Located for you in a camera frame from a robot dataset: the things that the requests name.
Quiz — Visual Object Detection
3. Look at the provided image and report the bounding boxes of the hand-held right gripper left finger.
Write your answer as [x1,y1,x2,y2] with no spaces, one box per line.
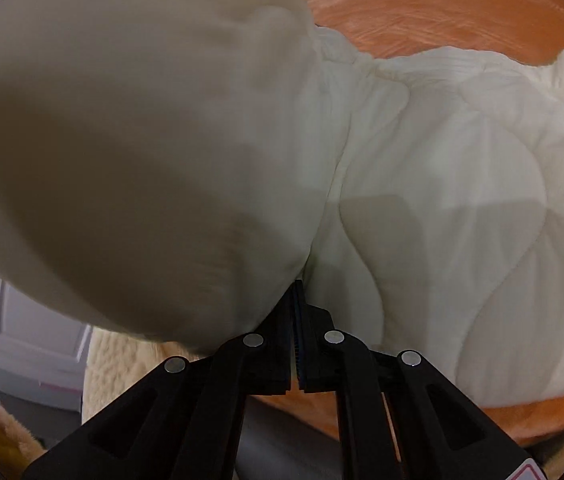
[22,280,297,480]

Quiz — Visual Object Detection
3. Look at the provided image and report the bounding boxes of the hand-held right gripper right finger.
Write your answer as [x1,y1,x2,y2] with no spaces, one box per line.
[295,280,548,480]

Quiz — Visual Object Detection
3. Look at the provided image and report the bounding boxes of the cream quilted jacket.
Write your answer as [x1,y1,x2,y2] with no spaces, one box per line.
[0,0,564,408]

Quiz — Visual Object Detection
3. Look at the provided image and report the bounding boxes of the fluffy cream clothing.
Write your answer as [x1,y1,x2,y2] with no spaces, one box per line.
[82,330,213,423]

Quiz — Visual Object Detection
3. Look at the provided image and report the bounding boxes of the white wardrobe doors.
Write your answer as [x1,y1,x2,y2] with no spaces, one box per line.
[0,255,93,411]

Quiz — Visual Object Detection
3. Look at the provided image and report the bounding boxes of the orange plush blanket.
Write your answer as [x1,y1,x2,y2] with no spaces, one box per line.
[249,0,564,451]

